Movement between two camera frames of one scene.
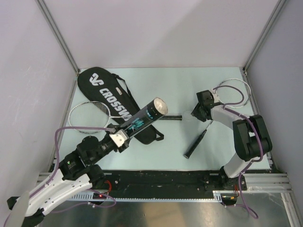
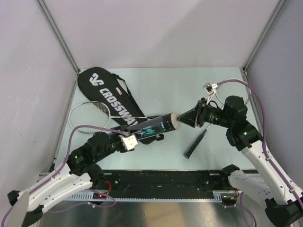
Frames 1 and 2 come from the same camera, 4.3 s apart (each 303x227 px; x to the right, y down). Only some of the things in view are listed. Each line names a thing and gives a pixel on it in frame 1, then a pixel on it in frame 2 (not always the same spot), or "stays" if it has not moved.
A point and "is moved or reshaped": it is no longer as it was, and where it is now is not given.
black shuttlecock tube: (151, 114) -> (152, 126)
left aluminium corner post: (57, 32) stays
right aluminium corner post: (278, 9) stays
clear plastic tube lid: (187, 117) is moved or reshaped
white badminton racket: (233, 93) stays
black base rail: (158, 183) stays
